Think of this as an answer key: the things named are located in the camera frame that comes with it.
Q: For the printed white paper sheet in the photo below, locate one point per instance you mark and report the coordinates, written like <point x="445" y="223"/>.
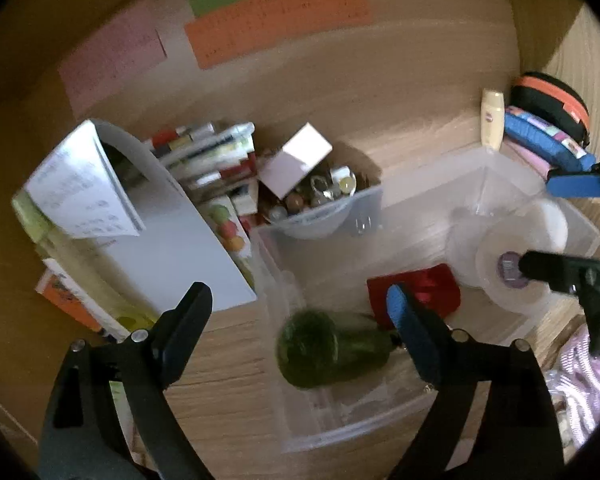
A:
<point x="85" y="190"/>

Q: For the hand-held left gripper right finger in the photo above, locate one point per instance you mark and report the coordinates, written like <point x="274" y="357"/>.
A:
<point x="410" y="335"/>

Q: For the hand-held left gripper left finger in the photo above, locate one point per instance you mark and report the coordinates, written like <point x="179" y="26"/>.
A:
<point x="180" y="330"/>

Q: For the small pale pink box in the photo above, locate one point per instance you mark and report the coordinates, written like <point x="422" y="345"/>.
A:
<point x="300" y="155"/>

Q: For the stack of books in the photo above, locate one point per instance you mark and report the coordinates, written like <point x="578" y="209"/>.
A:
<point x="215" y="155"/>

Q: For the orange paper note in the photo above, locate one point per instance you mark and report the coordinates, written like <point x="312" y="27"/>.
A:
<point x="280" y="20"/>

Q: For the clear round plastic container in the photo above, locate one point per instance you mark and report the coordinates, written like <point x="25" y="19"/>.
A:
<point x="480" y="255"/>

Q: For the black orange zip case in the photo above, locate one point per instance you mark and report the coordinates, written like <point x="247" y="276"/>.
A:
<point x="540" y="95"/>

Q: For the green glass bottle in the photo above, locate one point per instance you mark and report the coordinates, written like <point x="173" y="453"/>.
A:
<point x="320" y="350"/>

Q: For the lime green book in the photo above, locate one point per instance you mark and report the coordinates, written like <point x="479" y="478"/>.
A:
<point x="80" y="275"/>

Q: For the red box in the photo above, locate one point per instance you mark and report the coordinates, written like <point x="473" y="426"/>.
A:
<point x="430" y="285"/>

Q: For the cream tube bottle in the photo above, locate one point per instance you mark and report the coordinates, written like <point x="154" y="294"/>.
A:
<point x="492" y="120"/>

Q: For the pink paper note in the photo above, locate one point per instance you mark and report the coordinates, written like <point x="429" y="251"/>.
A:
<point x="112" y="57"/>

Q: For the pile of small trinkets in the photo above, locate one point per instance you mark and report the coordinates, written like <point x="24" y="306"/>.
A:
<point x="305" y="195"/>

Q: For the clear plastic bin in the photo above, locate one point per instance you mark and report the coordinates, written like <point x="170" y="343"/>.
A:
<point x="340" y="270"/>

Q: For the white bowl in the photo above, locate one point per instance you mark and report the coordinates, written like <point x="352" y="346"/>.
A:
<point x="310" y="225"/>

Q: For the pink striped cloth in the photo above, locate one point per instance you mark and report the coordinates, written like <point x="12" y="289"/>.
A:
<point x="585" y="375"/>

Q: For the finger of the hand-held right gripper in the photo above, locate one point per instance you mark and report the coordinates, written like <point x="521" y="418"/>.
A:
<point x="575" y="185"/>
<point x="550" y="266"/>

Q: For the orange white book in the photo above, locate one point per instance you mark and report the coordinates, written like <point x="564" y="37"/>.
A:
<point x="62" y="295"/>

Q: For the white file holder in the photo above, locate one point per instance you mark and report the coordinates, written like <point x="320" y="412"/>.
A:
<point x="180" y="260"/>

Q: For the blue patchwork pencil case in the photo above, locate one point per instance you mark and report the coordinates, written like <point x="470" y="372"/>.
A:
<point x="530" y="132"/>

